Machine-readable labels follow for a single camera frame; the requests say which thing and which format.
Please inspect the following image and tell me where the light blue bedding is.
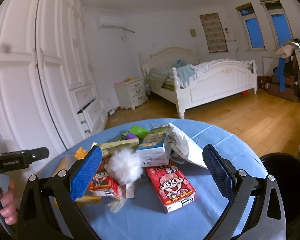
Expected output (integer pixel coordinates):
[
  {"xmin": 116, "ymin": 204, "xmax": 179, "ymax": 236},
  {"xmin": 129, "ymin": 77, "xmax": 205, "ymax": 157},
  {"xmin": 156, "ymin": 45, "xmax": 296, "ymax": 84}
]
[{"xmin": 146, "ymin": 59, "xmax": 253, "ymax": 90}]

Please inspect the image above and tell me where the orange wrapper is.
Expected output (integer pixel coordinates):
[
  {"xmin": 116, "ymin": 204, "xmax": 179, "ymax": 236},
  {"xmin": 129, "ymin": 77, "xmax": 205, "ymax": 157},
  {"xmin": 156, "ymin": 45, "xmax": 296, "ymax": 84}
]
[{"xmin": 75, "ymin": 147, "xmax": 89, "ymax": 160}]

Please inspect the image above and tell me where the small white plastic piece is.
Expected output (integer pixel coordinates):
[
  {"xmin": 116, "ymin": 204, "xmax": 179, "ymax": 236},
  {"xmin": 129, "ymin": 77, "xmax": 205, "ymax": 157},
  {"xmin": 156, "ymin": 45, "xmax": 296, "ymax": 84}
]
[{"xmin": 125, "ymin": 181, "xmax": 136, "ymax": 199}]

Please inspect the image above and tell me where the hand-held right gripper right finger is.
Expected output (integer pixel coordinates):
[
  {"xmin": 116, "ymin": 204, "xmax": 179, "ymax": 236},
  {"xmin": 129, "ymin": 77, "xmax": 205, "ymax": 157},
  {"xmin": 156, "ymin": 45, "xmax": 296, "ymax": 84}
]
[{"xmin": 202, "ymin": 144, "xmax": 287, "ymax": 240}]

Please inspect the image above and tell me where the window with woven blind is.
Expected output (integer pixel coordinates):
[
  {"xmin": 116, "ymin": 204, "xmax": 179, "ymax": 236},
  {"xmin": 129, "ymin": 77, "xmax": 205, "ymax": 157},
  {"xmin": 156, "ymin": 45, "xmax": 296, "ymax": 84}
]
[
  {"xmin": 235, "ymin": 2, "xmax": 266, "ymax": 51},
  {"xmin": 259, "ymin": 0, "xmax": 293, "ymax": 51}
]

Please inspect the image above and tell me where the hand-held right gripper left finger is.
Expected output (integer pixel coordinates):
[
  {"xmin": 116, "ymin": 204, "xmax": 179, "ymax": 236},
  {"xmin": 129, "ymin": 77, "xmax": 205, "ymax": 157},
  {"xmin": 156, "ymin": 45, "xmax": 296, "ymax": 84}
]
[{"xmin": 17, "ymin": 145, "xmax": 103, "ymax": 240}]

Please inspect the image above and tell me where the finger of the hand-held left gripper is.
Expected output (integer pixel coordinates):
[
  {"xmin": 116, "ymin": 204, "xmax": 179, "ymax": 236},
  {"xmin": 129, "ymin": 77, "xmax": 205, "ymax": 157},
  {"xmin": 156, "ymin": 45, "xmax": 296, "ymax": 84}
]
[{"xmin": 22, "ymin": 147, "xmax": 50, "ymax": 167}]

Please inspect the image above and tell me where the blue tablecloth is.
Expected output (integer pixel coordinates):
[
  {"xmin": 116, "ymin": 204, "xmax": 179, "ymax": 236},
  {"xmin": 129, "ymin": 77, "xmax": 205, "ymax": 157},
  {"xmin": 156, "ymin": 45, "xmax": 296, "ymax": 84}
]
[{"xmin": 0, "ymin": 118, "xmax": 270, "ymax": 240}]

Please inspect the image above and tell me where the white bed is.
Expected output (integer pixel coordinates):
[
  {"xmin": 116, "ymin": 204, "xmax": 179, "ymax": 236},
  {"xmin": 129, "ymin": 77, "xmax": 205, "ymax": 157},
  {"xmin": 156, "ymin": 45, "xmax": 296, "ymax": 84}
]
[{"xmin": 138, "ymin": 47, "xmax": 258, "ymax": 119}]

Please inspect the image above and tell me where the beige snack wrapper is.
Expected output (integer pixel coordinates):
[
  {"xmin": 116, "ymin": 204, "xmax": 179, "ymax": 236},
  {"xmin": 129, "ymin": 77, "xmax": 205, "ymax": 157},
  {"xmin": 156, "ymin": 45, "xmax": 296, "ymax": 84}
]
[{"xmin": 100, "ymin": 138, "xmax": 140, "ymax": 159}]

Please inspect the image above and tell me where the green packet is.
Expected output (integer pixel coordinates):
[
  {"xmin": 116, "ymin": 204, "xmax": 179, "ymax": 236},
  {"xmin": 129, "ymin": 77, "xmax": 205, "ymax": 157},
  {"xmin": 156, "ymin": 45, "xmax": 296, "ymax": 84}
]
[{"xmin": 122, "ymin": 125, "xmax": 150, "ymax": 139}]

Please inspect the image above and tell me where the blue hanging cloth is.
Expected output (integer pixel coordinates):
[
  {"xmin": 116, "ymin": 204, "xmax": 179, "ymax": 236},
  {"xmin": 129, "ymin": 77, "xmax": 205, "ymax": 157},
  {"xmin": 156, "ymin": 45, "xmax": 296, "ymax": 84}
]
[{"xmin": 277, "ymin": 57, "xmax": 287, "ymax": 92}]

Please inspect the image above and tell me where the white plastic mailer bag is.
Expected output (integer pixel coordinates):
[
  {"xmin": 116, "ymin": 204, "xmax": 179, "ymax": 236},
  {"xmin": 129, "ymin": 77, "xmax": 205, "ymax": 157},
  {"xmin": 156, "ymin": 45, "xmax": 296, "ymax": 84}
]
[{"xmin": 168, "ymin": 123, "xmax": 208, "ymax": 169}]

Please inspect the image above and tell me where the blue yellow cardboard box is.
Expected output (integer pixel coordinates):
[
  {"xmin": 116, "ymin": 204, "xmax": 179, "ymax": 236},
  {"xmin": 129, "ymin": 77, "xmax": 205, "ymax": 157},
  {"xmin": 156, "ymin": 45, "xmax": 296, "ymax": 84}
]
[{"xmin": 136, "ymin": 124, "xmax": 172, "ymax": 167}]

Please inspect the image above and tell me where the red cartoon milk carton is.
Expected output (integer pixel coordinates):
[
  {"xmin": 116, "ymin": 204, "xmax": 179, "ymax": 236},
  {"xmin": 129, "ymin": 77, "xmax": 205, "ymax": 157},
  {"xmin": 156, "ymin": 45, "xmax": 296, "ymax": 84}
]
[
  {"xmin": 89, "ymin": 157, "xmax": 120, "ymax": 198},
  {"xmin": 145, "ymin": 164, "xmax": 197, "ymax": 214}
]

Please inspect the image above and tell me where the person's left hand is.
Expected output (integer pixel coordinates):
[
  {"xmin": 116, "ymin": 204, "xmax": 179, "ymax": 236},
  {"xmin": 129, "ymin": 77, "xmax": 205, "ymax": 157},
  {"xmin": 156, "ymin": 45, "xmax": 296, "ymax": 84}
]
[{"xmin": 0, "ymin": 180, "xmax": 18, "ymax": 225}]

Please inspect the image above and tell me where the black trash bin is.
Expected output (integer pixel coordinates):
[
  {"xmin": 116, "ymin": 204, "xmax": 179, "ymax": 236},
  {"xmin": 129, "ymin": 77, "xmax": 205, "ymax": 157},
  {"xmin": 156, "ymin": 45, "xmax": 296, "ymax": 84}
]
[{"xmin": 259, "ymin": 152, "xmax": 300, "ymax": 240}]

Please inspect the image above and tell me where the white fluffy ball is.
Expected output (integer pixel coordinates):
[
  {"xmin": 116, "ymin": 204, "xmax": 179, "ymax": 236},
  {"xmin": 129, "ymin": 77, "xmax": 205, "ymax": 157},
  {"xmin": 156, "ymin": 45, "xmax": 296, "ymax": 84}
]
[{"xmin": 106, "ymin": 148, "xmax": 143, "ymax": 186}]

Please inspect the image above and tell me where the white nightstand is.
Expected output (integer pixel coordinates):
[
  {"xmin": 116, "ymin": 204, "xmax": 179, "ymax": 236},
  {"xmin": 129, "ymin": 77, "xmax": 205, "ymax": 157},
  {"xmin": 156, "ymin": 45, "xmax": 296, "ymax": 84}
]
[{"xmin": 114, "ymin": 77, "xmax": 149, "ymax": 110}]

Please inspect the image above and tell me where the patterned wall scroll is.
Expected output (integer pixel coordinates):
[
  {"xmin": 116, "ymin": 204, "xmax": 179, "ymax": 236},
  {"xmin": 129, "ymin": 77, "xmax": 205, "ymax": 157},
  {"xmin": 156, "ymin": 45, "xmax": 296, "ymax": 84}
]
[{"xmin": 199, "ymin": 12, "xmax": 228, "ymax": 54}]

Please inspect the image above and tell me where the brown box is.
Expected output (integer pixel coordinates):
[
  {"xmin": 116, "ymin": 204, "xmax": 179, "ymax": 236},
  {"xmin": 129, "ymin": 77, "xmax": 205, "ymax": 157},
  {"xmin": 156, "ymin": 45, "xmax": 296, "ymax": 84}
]
[{"xmin": 267, "ymin": 82, "xmax": 300, "ymax": 103}]

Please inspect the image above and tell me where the white wardrobe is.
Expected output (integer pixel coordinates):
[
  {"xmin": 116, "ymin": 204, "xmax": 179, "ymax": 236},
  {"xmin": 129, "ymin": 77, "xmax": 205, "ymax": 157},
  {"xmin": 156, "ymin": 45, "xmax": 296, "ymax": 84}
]
[{"xmin": 0, "ymin": 0, "xmax": 108, "ymax": 162}]

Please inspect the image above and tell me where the pink plush toy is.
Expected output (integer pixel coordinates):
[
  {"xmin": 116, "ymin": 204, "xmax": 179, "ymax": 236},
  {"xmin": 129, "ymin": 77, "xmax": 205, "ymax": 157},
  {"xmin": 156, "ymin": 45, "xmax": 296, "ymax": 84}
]
[{"xmin": 276, "ymin": 44, "xmax": 294, "ymax": 58}]

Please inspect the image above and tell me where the clear plastic wrapper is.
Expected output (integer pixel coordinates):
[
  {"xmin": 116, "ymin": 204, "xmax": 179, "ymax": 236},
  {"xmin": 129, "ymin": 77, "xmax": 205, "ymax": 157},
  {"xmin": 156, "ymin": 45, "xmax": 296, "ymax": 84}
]
[{"xmin": 107, "ymin": 197, "xmax": 127, "ymax": 213}]

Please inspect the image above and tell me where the white air conditioner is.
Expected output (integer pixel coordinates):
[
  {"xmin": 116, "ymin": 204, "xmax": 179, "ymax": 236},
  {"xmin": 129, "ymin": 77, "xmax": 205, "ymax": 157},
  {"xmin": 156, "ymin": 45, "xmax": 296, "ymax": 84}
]
[{"xmin": 96, "ymin": 15, "xmax": 127, "ymax": 30}]

